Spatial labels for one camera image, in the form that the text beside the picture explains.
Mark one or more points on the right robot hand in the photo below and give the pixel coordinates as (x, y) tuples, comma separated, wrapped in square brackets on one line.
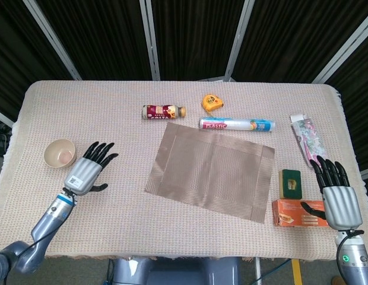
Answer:
[(342, 207)]

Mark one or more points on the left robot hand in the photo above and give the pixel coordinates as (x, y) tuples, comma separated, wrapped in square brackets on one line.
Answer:
[(83, 175)]

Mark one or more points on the light brown bowl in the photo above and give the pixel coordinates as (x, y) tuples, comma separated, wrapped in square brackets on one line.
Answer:
[(59, 153)]

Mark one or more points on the brown woven placemat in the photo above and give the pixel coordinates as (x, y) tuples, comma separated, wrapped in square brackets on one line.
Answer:
[(210, 169)]

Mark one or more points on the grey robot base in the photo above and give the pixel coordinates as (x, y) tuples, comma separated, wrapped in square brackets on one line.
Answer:
[(172, 271)]

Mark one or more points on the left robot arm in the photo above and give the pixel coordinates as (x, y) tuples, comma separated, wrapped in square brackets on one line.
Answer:
[(50, 219)]

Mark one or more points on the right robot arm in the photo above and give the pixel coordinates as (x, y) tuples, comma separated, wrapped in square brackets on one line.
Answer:
[(354, 261)]

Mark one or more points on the orange cardboard box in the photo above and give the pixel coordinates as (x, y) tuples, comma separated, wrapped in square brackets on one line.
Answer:
[(291, 212)]

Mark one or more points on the beige woven tablecloth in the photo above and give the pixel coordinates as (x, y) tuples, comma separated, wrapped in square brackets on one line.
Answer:
[(83, 118)]

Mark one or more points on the green yellow sponge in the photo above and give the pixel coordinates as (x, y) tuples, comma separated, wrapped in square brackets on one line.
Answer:
[(291, 184)]

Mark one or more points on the brown shoe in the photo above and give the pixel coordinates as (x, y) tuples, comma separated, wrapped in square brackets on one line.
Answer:
[(338, 280)]

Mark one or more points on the floral paper box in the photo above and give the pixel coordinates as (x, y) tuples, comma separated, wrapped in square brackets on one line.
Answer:
[(308, 139)]

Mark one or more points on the Costa coffee bottle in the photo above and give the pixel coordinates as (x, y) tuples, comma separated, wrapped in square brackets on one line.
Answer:
[(160, 112)]

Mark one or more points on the metal table leg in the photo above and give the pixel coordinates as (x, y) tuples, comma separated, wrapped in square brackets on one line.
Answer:
[(257, 271)]

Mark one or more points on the black curtain panel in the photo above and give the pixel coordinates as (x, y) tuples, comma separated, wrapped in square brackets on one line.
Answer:
[(196, 35), (98, 35), (362, 89), (12, 44), (291, 35)]

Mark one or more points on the plastic food wrap roll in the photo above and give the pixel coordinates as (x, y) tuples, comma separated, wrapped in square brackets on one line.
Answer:
[(231, 124)]

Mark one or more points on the yellow tape measure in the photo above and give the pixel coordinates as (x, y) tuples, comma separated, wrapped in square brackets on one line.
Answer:
[(212, 102)]

